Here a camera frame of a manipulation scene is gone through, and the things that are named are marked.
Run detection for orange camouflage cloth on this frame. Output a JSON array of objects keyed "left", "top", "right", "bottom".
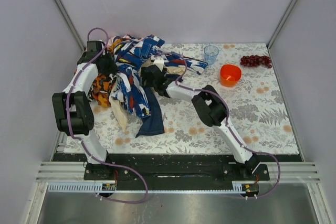
[{"left": 86, "top": 39, "right": 124, "bottom": 108}]

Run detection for blue white patterned cloth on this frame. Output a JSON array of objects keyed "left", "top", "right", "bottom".
[{"left": 112, "top": 35, "right": 208, "bottom": 119}]

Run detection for dark blue denim jeans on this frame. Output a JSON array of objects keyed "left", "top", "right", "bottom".
[{"left": 135, "top": 87, "right": 164, "bottom": 138}]

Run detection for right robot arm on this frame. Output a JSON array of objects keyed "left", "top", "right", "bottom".
[{"left": 140, "top": 65, "right": 260, "bottom": 175}]

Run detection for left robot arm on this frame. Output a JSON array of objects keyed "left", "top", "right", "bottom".
[{"left": 52, "top": 40, "right": 117, "bottom": 165}]

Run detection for pink patterned cloth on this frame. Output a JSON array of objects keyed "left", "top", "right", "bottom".
[{"left": 107, "top": 35, "right": 138, "bottom": 52}]

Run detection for cream cloth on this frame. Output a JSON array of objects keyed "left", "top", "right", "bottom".
[{"left": 109, "top": 66, "right": 184, "bottom": 132}]

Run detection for clear blue plastic cup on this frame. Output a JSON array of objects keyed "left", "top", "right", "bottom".
[{"left": 203, "top": 45, "right": 219, "bottom": 65}]

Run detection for orange plastic bowl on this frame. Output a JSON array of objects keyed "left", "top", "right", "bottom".
[{"left": 220, "top": 64, "right": 242, "bottom": 88}]

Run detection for floral table mat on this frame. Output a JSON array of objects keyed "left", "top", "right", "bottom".
[{"left": 62, "top": 42, "right": 300, "bottom": 155}]

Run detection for red grape bunch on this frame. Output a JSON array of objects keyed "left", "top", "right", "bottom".
[{"left": 240, "top": 55, "right": 272, "bottom": 68}]

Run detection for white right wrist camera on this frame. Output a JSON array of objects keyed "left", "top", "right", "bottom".
[{"left": 151, "top": 55, "right": 164, "bottom": 70}]

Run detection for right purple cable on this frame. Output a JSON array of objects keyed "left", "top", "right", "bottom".
[{"left": 154, "top": 52, "right": 281, "bottom": 200}]

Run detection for purple cable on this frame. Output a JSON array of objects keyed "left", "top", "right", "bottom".
[
  {"left": 154, "top": 52, "right": 281, "bottom": 200},
  {"left": 65, "top": 27, "right": 149, "bottom": 204}
]

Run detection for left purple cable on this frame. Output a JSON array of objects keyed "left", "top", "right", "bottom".
[{"left": 65, "top": 27, "right": 149, "bottom": 204}]

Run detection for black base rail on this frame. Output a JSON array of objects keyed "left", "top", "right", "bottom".
[{"left": 51, "top": 153, "right": 302, "bottom": 189}]

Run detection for grey slotted cable duct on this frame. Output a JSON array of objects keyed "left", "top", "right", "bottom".
[{"left": 48, "top": 180, "right": 258, "bottom": 194}]

